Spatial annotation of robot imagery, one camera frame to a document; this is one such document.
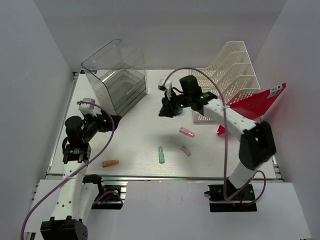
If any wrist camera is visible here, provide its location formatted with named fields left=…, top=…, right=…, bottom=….
left=157, top=79, right=172, bottom=100
left=78, top=98, right=97, bottom=117

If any red plastic folder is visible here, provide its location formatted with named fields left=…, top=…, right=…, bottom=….
left=228, top=83, right=287, bottom=120

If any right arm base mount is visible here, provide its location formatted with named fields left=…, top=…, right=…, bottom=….
left=204, top=183, right=258, bottom=213

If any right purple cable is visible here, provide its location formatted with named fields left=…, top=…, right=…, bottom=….
left=163, top=67, right=266, bottom=202

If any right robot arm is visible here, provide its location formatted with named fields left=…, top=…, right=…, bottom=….
left=158, top=75, right=276, bottom=200

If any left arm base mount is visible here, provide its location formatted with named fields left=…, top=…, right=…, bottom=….
left=82, top=174, right=124, bottom=210

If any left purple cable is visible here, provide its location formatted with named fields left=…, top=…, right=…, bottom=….
left=19, top=101, right=116, bottom=240

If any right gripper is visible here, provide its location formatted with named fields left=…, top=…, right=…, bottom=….
left=158, top=89, right=192, bottom=118

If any clear acrylic drawer organizer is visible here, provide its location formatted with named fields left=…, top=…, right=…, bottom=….
left=81, top=38, right=148, bottom=117

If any orange highlighter pen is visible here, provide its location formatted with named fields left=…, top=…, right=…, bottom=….
left=101, top=159, right=120, bottom=168

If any cream plastic file rack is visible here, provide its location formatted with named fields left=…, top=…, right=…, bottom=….
left=187, top=40, right=261, bottom=125

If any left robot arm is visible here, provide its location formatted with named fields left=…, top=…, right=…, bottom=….
left=40, top=112, right=121, bottom=240

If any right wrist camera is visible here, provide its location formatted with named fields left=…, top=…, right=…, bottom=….
left=157, top=79, right=172, bottom=100

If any green highlighter pen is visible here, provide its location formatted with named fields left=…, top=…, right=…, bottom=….
left=158, top=146, right=165, bottom=164

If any pink highlighter pen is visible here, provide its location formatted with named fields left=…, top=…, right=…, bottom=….
left=179, top=127, right=195, bottom=138

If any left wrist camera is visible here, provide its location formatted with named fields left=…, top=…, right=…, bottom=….
left=78, top=98, right=97, bottom=117

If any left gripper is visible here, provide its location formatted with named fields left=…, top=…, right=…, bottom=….
left=81, top=109, right=121, bottom=143

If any purple cable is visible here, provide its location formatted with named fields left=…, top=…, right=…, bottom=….
left=19, top=101, right=116, bottom=240
left=163, top=67, right=266, bottom=202

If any beige eraser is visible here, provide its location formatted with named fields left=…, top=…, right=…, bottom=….
left=181, top=146, right=191, bottom=156

